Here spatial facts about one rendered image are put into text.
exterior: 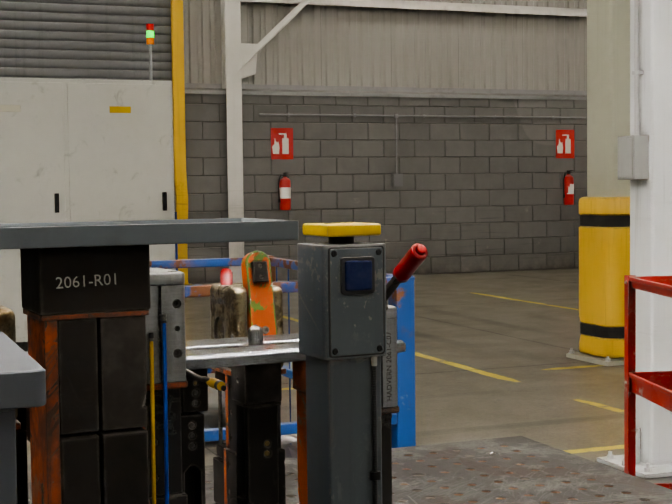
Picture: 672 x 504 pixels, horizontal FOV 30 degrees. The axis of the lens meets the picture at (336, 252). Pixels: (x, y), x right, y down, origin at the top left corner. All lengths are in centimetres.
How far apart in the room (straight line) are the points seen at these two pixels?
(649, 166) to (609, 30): 332
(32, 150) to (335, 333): 814
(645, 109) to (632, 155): 20
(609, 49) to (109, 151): 365
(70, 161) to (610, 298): 396
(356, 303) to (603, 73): 739
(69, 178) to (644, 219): 511
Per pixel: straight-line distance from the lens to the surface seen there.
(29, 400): 70
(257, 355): 149
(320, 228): 123
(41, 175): 931
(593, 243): 854
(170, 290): 132
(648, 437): 542
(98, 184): 939
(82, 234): 109
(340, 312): 122
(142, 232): 111
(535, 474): 221
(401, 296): 347
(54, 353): 113
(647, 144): 531
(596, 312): 855
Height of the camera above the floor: 120
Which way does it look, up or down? 3 degrees down
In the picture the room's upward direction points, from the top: 1 degrees counter-clockwise
